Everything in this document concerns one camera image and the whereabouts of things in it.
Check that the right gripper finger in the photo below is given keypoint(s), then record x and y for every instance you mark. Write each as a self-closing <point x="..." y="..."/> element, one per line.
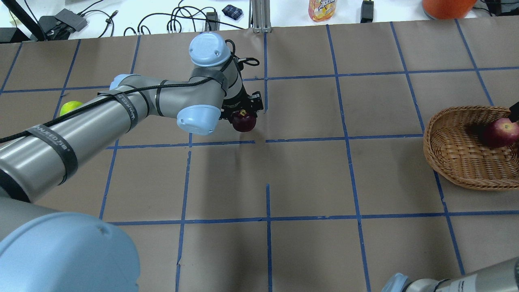
<point x="514" y="112"/>

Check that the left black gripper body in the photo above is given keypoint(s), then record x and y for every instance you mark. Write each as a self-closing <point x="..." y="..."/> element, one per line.
<point x="237" y="100"/>

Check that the dark purple apple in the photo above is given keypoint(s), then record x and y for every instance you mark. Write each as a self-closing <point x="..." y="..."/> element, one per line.
<point x="243" y="121"/>

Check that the red apple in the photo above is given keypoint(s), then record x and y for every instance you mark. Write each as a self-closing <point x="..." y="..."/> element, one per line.
<point x="500" y="133"/>

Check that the green apple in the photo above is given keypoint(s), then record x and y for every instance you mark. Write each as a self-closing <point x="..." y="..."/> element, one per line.
<point x="69" y="107"/>

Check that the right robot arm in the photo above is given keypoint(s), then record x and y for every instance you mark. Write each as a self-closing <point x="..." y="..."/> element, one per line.
<point x="501" y="277"/>

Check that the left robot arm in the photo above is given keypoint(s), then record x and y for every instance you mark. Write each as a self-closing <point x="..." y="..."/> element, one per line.
<point x="46" y="250"/>

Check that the wicker basket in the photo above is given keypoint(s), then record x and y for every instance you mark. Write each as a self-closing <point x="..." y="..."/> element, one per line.
<point x="453" y="148"/>

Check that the black power brick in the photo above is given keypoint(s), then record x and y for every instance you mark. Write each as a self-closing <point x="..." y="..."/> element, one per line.
<point x="212" y="21"/>

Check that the dark checkered pouch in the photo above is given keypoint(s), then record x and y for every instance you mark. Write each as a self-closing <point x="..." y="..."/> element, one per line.
<point x="232" y="12"/>

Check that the orange juice bottle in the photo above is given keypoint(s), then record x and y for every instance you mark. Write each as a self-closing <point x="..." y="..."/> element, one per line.
<point x="321" y="10"/>

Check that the orange bucket with lid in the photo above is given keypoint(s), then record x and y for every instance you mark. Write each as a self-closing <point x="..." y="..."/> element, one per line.
<point x="447" y="9"/>

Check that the black power adapter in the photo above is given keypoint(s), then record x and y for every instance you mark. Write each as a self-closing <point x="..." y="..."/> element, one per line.
<point x="367" y="11"/>

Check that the grey box device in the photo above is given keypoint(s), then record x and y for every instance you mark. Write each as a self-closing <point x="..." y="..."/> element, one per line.
<point x="61" y="26"/>

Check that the aluminium frame post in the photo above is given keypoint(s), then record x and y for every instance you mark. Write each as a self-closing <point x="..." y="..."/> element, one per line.
<point x="260" y="16"/>

